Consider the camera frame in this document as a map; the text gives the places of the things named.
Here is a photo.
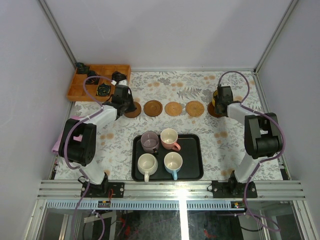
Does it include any yellow glass mug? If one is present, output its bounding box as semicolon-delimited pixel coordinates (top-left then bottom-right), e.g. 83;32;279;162
211;90;218;107

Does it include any dark brown wooden coaster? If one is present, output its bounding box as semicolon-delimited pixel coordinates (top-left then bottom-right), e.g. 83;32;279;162
124;101;142;118

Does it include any reddish brown wooden coaster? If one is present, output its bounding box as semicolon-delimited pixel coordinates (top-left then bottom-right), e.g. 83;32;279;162
207;102;223;118

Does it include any light brown wooden coaster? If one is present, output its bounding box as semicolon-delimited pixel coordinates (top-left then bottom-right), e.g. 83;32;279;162
143;100;163;117

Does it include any woven rattan coaster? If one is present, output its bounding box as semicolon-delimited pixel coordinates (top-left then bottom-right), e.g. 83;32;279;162
164;101;183;117
185;101;205;117

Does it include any pink ceramic mug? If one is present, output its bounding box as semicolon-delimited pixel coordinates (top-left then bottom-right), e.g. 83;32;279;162
160;128;181;151

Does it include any light blue mug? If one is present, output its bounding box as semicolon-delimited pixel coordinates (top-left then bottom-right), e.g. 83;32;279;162
163;152;183;181

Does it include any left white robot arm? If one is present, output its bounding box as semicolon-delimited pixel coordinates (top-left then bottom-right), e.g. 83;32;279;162
58;84;136;198

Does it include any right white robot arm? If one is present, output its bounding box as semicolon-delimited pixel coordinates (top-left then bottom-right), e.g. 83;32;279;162
213;84;285;198

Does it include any green black rolled item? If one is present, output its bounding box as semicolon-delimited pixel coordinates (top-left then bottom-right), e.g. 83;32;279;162
96;83;111;97

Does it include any orange wooden divided box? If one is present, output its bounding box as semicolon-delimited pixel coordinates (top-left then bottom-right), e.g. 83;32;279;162
66;64;131;102

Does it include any floral tablecloth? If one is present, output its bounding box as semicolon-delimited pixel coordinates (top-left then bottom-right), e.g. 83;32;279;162
53;71;292;181

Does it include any purple glass mug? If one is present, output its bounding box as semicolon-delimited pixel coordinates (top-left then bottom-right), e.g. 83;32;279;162
140;131;160;156

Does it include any black serving tray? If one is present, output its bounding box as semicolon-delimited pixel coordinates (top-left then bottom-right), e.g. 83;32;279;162
131;133;205;182

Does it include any cream speckled mug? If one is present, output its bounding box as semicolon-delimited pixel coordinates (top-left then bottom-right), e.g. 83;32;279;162
137;153;158;183

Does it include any pink printed cloth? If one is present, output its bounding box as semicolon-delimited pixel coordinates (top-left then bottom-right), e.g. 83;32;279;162
51;115;83;154

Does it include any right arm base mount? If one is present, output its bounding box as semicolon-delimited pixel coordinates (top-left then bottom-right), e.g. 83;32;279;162
206;177;258;199

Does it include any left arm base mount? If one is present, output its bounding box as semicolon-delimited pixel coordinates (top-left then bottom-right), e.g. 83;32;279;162
77;175;125;199

